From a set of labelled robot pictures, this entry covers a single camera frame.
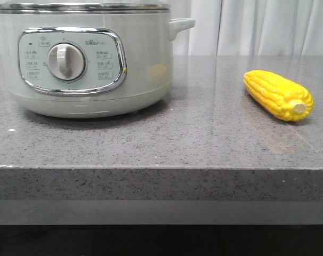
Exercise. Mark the yellow corn cob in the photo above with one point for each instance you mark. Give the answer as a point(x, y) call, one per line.
point(283, 98)

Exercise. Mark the glass pot lid steel rim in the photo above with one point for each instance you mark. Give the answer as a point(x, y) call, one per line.
point(81, 6)

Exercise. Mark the pale green electric cooking pot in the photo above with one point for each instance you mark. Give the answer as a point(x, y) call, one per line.
point(84, 65)

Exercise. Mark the white curtain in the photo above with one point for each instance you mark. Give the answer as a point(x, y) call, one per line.
point(247, 27)

